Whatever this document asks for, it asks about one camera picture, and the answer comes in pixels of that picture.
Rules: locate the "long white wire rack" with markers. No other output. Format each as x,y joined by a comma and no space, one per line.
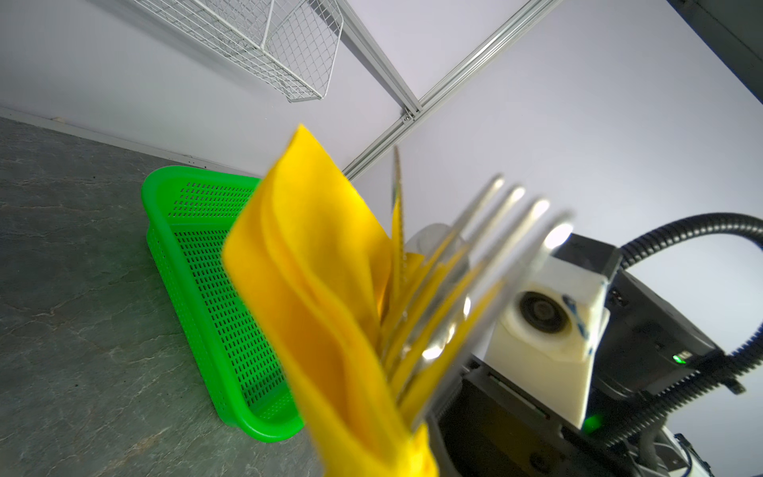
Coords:
290,45

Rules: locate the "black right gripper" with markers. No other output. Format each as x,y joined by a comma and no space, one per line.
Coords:
487,426

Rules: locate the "green plastic perforated basket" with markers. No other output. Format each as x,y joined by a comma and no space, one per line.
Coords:
190,213

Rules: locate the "silver spoon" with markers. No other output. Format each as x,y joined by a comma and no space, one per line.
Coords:
427,241

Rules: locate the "yellow paper napkin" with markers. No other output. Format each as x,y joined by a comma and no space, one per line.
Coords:
312,264

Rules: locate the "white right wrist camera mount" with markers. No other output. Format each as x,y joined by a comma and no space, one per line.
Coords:
545,343

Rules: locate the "silver knife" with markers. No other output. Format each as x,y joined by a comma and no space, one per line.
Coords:
397,231

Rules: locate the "aluminium enclosure frame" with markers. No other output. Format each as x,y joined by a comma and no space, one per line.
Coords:
422,53

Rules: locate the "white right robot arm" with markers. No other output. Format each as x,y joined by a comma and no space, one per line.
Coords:
651,361

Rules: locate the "silver fork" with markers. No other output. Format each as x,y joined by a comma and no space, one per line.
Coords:
441,310

